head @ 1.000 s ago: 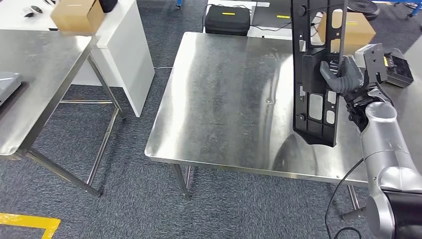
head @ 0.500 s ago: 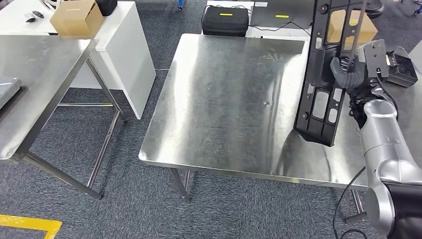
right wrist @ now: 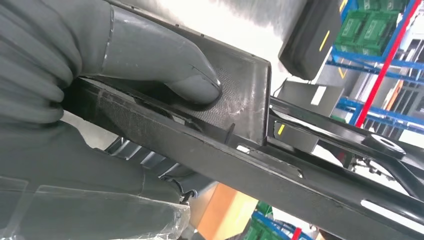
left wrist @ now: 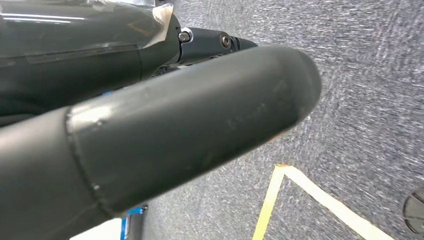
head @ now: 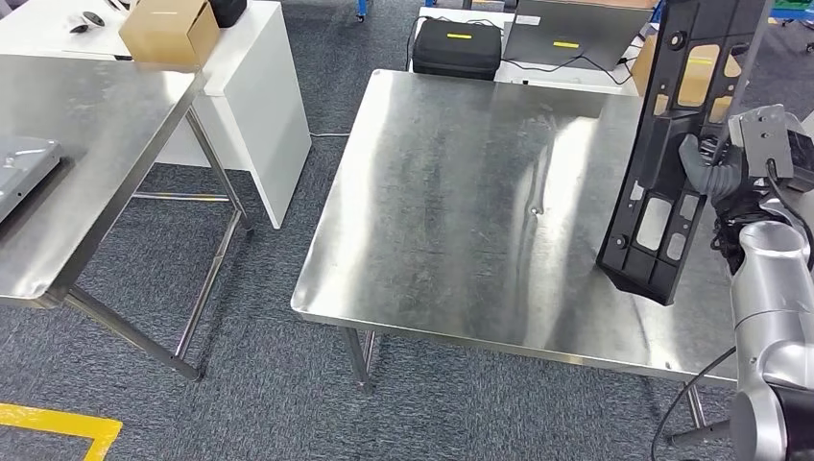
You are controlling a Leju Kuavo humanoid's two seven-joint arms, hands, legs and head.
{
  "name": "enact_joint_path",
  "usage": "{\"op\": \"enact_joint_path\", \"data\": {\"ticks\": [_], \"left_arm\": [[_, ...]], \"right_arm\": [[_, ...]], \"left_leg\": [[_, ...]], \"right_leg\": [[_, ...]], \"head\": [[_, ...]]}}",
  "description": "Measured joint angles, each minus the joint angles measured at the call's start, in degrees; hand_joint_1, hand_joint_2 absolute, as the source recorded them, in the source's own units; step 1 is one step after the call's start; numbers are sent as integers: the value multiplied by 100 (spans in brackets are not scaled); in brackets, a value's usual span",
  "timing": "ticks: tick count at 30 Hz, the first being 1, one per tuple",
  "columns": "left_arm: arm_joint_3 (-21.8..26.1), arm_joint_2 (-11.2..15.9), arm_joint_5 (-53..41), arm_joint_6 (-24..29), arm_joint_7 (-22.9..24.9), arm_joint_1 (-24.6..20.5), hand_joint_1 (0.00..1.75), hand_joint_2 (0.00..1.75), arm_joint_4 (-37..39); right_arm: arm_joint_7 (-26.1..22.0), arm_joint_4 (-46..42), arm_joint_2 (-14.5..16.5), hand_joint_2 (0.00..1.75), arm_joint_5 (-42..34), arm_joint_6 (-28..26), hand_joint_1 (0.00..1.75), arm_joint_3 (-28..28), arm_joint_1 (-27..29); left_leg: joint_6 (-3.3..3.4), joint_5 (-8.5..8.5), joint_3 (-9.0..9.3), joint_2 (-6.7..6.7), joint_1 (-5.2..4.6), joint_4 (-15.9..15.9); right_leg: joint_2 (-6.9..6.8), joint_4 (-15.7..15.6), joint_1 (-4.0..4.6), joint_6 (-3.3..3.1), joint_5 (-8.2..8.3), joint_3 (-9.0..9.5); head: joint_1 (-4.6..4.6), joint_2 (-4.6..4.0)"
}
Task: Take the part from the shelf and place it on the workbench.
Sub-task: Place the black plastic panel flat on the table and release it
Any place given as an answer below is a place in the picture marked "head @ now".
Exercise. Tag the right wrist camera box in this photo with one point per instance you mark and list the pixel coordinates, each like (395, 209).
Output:
(763, 140)

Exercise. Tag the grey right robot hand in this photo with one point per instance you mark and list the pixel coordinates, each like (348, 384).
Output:
(692, 162)

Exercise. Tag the blue metal rack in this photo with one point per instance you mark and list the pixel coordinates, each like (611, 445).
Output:
(362, 9)

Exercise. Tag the grey metal panel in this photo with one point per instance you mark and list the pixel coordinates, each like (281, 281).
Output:
(22, 172)

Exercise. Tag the black carry case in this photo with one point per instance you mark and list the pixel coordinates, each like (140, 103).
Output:
(456, 51)

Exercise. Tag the stainless steel workbench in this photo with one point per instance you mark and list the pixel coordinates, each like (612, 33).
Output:
(445, 223)

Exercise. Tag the black plastic plate frame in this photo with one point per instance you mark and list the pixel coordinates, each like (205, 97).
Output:
(655, 152)

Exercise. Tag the black oval gadget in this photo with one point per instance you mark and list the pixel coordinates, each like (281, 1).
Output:
(78, 28)
(93, 18)

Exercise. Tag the brown cardboard box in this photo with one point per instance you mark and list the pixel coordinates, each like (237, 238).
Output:
(165, 32)
(643, 63)

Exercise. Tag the grey laptop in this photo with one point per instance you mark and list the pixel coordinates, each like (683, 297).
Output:
(572, 32)

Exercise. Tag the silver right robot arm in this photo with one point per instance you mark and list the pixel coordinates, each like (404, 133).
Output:
(773, 305)

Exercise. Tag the stainless steel table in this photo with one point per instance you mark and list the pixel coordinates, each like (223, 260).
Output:
(83, 159)

